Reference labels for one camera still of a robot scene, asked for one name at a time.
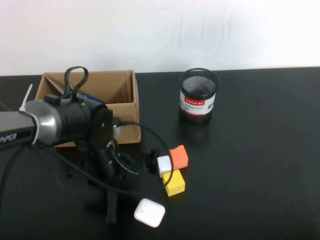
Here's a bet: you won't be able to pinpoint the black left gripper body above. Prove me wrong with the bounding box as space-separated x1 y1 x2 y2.
79 139 141 187

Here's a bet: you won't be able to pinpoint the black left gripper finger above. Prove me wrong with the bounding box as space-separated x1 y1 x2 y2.
109 174 128 197
86 174 107 200

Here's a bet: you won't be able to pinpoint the black-handled precision screwdriver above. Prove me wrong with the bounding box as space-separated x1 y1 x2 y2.
104 191 119 225

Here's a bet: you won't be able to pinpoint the blue-handled wire cutters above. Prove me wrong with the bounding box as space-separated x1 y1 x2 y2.
80 92 106 105

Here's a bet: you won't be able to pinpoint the red-handled scissors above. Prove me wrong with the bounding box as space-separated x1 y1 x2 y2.
44 74 74 93

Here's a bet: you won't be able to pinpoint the black plastic clip part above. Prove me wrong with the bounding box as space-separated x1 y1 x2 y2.
146 148 160 173

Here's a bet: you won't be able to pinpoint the white earbuds case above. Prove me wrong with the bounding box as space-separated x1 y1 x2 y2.
133 198 166 228

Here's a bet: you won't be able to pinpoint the white cube block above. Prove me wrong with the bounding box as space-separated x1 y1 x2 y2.
156 155 173 178

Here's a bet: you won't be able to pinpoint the yellow cube block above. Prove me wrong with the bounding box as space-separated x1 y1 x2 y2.
162 169 186 198

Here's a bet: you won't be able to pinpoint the orange cube block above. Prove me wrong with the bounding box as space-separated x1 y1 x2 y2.
168 144 189 170

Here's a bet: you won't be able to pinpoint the brown cardboard box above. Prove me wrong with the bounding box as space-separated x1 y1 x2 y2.
34 69 142 148

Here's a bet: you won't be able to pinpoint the black mesh pen holder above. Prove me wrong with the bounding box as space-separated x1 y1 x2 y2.
178 67 220 125

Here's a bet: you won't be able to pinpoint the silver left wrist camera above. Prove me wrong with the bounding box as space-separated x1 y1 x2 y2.
112 121 124 137

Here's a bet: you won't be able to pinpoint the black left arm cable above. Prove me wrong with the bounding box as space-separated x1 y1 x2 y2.
0 66 174 218

